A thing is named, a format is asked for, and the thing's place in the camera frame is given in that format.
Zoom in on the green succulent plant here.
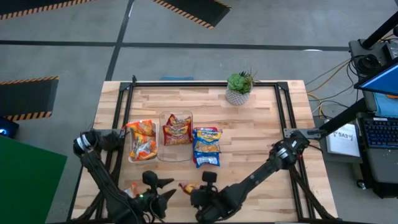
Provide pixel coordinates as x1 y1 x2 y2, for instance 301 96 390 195
226 68 257 95

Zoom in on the green floor mat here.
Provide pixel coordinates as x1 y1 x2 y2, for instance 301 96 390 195
0 135 68 224

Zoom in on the black hazard-striped floor mat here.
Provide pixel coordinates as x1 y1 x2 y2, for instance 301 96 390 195
0 75 60 122
0 0 96 21
150 0 233 30

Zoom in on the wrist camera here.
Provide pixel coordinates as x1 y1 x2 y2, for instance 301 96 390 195
142 170 160 190
201 170 218 188

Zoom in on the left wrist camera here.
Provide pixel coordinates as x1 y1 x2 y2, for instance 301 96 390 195
142 170 160 190

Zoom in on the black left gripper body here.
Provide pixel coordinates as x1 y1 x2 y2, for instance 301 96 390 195
136 186 169 220

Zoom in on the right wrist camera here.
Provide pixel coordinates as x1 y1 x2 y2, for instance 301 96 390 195
201 170 218 188

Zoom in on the black stand pole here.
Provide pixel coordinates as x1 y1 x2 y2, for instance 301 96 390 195
360 11 398 50

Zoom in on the clear plastic container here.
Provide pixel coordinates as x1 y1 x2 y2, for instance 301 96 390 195
157 110 194 162

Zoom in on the white paper sheet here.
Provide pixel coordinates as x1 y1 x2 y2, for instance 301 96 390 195
325 123 361 158

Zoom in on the coiled black cable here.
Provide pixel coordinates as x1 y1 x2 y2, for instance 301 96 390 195
354 53 384 77

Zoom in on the blue Maruchan noodle pack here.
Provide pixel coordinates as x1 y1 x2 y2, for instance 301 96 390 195
192 127 223 154
193 151 221 169

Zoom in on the white patterned plant pot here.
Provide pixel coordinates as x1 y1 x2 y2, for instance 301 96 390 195
224 87 251 106

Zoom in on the computer monitor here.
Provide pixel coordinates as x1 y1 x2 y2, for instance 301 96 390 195
353 60 398 97

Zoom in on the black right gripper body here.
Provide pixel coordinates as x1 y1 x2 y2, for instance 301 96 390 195
189 185 220 211

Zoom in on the black backlit keyboard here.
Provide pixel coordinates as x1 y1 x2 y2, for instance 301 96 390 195
363 119 398 150

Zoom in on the black device with blue light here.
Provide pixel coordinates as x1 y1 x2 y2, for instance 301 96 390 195
0 116 20 139

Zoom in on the white plastic tray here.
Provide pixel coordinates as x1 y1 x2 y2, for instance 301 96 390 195
126 120 160 164

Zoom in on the orange noodle pack silver back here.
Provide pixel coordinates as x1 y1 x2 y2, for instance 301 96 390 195
123 181 140 199

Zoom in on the grey equipment cart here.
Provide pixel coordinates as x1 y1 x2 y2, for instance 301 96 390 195
348 37 398 200

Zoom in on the orange Maruchan noodle pack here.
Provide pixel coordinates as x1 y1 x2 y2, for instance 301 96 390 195
130 132 157 150
125 119 156 136
128 141 159 162

